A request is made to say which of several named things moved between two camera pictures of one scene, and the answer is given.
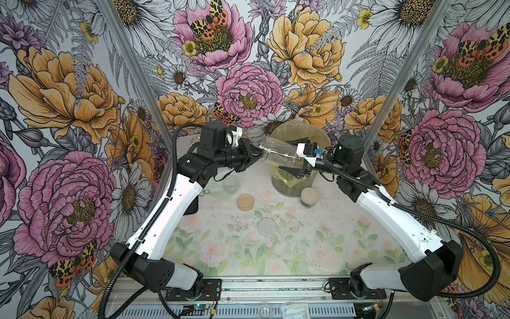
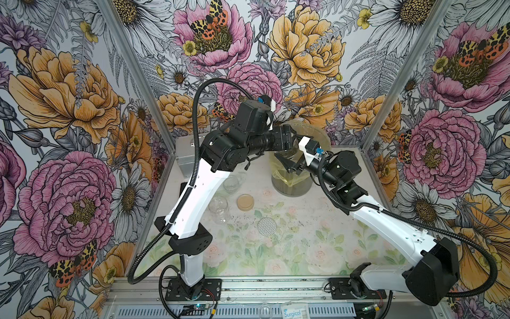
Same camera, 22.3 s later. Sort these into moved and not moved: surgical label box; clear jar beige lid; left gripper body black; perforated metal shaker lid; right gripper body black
Moved: left gripper body black
Not moved: right gripper body black; clear jar beige lid; perforated metal shaker lid; surgical label box
